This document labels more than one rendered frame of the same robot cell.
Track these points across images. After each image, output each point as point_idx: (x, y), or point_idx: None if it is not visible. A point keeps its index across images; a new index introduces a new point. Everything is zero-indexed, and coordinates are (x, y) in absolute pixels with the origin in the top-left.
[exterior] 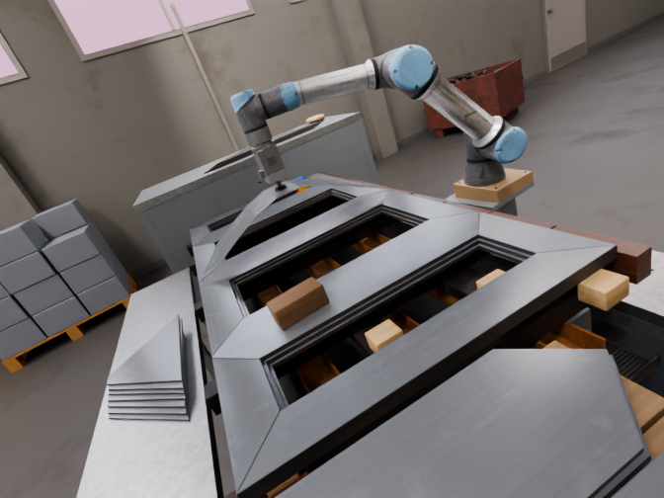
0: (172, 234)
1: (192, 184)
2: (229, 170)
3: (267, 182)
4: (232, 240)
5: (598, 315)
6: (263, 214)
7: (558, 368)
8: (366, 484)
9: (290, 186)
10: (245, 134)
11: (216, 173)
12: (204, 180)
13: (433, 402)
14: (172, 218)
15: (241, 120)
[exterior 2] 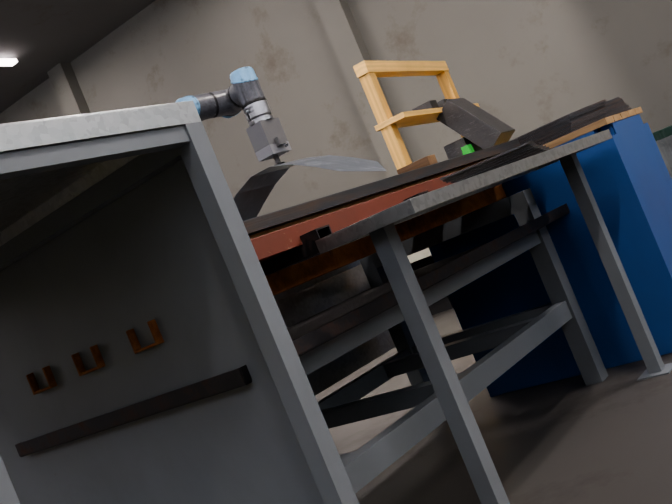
0: (203, 224)
1: (103, 168)
2: (52, 207)
3: (280, 151)
4: (352, 160)
5: (360, 274)
6: None
7: None
8: None
9: (277, 169)
10: (264, 100)
11: (66, 191)
12: (87, 181)
13: None
14: (175, 195)
15: (260, 86)
